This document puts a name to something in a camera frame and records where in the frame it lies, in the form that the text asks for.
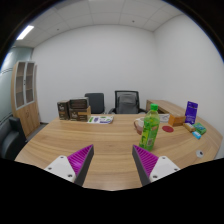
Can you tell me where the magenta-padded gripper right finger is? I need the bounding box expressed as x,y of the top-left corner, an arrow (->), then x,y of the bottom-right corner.
132,144 -> 181,187

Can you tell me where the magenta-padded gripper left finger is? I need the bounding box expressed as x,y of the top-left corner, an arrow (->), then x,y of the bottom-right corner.
44,143 -> 95,187

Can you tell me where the green drink bottle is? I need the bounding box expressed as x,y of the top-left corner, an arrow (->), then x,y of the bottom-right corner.
139,103 -> 161,152

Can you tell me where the small blue white box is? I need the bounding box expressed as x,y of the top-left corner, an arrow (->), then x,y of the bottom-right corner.
191,130 -> 202,140

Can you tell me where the white and brown mug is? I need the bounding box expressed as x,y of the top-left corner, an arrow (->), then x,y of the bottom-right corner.
133,117 -> 146,136

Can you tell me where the small tan bar box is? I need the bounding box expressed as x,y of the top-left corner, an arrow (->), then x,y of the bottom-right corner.
182,122 -> 197,133

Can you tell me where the orange-brown box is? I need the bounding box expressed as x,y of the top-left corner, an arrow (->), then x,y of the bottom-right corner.
167,113 -> 187,127

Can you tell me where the flat green box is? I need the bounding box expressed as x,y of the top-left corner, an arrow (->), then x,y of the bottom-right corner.
193,122 -> 208,136

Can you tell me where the small dark brown box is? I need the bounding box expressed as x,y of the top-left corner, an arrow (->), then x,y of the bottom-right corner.
56,100 -> 71,121

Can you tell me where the tan cardboard box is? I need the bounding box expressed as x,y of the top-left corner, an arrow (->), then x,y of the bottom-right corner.
69,106 -> 92,122

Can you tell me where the black sofa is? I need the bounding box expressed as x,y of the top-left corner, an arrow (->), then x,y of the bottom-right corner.
0,115 -> 28,161

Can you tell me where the white green purple leaflet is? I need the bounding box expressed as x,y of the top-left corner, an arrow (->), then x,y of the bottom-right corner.
87,115 -> 115,125

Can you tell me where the wooden side desk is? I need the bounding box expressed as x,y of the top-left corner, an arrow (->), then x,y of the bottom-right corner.
145,99 -> 188,118

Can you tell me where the wooden shelf cabinet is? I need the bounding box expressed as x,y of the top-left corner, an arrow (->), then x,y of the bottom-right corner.
10,60 -> 41,138

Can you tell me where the purple standing package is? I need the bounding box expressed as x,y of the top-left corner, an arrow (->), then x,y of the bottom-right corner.
184,100 -> 199,125

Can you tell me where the large dark brown box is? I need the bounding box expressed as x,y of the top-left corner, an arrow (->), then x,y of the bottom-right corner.
67,97 -> 90,111

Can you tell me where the grey backpack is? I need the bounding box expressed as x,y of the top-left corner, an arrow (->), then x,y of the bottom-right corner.
116,93 -> 138,115

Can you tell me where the dark padded office chair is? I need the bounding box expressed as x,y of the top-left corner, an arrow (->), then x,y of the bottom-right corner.
84,92 -> 106,115

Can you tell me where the black mesh office chair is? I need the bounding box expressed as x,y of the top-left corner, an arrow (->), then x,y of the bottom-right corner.
108,89 -> 147,115

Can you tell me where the long ceiling light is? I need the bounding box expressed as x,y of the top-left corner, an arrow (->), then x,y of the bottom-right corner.
15,25 -> 35,41

